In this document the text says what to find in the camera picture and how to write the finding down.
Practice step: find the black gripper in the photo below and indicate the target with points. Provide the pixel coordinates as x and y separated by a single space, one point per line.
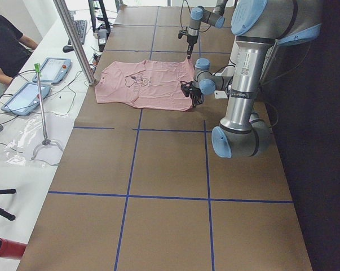
195 96
189 47

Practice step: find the pink t-shirt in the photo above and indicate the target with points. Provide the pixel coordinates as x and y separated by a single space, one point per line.
148 84

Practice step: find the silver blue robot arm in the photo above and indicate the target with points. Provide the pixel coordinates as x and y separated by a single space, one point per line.
200 15
257 26

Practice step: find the black power box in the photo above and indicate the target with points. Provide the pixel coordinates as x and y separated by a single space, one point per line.
102 39

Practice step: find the black keyboard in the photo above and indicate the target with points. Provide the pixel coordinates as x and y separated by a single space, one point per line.
81 29

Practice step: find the black computer mouse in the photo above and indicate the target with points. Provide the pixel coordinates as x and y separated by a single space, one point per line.
67 48

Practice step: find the upper blue teach pendant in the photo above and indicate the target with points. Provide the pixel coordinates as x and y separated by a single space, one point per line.
53 70

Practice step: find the blue teach pendant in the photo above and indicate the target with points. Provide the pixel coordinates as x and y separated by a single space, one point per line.
26 99
53 70

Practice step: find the lower blue teach pendant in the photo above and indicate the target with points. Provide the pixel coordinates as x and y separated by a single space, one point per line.
26 99

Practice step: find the person in black shirt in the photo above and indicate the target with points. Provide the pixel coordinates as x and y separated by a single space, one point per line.
14 50

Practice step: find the black tripod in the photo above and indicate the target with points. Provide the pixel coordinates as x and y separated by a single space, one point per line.
4 204

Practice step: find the red cylinder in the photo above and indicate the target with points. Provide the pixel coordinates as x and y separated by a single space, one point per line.
11 249

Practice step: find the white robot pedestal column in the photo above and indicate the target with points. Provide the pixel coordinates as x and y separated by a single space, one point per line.
227 71

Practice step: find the aluminium frame post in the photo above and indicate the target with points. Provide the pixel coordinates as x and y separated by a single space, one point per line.
75 40

